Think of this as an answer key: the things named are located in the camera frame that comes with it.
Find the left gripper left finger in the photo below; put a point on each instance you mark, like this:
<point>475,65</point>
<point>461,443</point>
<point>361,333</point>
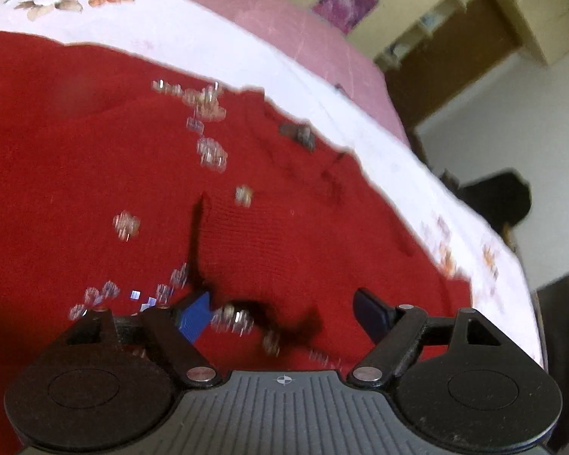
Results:
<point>106,381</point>

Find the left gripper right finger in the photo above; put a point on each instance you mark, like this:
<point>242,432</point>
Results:
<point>455,381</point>

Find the red embellished sweater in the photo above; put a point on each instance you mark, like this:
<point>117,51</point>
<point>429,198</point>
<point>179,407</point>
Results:
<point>101,181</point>

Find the black chair with garment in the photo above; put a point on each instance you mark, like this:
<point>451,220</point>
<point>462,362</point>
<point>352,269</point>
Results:
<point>502,199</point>

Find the brown wooden door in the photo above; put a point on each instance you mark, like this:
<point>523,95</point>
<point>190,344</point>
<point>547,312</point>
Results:
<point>462,50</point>

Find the pink bed sheet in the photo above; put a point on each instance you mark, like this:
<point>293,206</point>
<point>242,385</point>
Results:
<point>320,48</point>

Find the floral pink quilt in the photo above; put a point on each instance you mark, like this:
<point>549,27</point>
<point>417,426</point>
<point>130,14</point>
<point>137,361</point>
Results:
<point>185,36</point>

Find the lower right purple poster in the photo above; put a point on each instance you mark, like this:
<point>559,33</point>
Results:
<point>343,14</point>

